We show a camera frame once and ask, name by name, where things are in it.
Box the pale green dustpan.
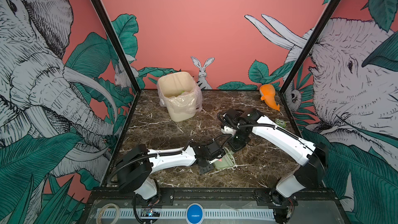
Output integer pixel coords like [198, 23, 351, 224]
[213, 147, 236, 170]

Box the cream plastic trash bin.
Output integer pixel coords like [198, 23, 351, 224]
[157, 72, 203, 122]

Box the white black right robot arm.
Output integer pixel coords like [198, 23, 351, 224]
[217, 108, 329, 205]

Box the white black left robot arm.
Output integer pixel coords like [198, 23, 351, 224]
[107, 140, 226, 206]

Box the orange carrot plush toy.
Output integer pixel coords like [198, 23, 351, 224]
[259, 84, 280, 111]

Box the small green frog toy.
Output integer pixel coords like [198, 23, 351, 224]
[275, 118, 287, 129]

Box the blue round button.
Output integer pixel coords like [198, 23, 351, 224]
[186, 203, 204, 224]

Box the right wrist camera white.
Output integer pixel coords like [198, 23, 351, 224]
[221, 125, 236, 135]

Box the black front mounting rail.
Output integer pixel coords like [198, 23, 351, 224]
[87, 187, 337, 207]

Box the white slotted cable duct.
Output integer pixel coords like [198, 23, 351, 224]
[102, 208, 275, 221]

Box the coiled clear cable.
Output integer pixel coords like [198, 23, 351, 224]
[95, 203, 121, 224]

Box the left black frame post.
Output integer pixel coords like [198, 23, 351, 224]
[90, 0, 141, 94]

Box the black frame post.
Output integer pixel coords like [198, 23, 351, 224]
[279, 0, 341, 94]
[90, 0, 141, 94]

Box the right black frame post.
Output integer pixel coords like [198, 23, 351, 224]
[279, 0, 341, 94]

